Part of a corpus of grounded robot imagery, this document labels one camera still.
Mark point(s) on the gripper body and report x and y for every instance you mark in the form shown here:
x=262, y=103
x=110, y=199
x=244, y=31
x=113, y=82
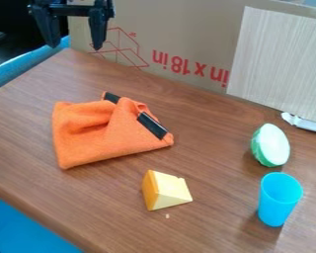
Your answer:
x=70, y=8

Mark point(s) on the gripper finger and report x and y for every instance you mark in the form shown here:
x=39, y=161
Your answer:
x=97, y=29
x=48, y=29

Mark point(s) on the wood grain board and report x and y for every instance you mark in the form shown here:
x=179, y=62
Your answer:
x=281, y=62

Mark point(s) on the yellow toy cheese wedge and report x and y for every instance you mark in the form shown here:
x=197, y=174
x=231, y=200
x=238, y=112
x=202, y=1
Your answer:
x=165, y=191

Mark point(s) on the cardboard box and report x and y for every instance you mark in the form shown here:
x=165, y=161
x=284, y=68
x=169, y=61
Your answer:
x=174, y=36

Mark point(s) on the green toy cucumber slice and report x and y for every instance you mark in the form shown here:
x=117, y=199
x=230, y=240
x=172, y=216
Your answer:
x=271, y=145

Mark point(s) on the blue cup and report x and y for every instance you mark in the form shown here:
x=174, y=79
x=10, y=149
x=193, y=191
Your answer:
x=278, y=199

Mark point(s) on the orange cloth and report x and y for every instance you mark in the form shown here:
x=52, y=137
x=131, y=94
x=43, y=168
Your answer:
x=104, y=130

